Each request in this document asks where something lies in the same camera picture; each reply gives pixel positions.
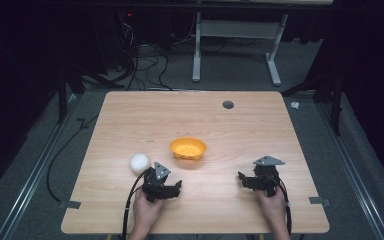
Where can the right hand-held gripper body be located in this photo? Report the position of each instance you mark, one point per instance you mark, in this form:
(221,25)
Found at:
(265,176)

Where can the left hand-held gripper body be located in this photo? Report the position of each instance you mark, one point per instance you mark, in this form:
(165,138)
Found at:
(156,186)

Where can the white ball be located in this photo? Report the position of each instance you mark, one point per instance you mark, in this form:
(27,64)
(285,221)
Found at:
(140,163)

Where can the orange bowl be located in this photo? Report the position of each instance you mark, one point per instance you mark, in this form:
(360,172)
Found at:
(188,148)

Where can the person's left hand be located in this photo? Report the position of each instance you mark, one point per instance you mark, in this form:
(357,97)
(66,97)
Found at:
(145,210)

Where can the person's right hand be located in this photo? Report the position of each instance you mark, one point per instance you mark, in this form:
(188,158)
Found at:
(273,208)

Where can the grey tape piece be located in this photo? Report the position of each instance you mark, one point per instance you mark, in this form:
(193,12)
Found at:
(71,204)
(319,201)

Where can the grey table grommet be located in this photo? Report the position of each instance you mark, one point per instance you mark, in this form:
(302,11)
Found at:
(228,105)

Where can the crumpled white paper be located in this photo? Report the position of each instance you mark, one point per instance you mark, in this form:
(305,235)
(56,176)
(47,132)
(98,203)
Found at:
(295,105)

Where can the black metal stand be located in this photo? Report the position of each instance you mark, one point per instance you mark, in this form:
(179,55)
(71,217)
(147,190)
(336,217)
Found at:
(336,106)
(62,96)

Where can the dark computer tower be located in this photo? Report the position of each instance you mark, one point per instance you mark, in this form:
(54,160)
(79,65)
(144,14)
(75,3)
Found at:
(124,36)

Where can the metal floor rail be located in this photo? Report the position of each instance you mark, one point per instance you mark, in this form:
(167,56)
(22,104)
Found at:
(33,173)
(353,173)

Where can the white desk frame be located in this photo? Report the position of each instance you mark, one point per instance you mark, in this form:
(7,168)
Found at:
(236,29)

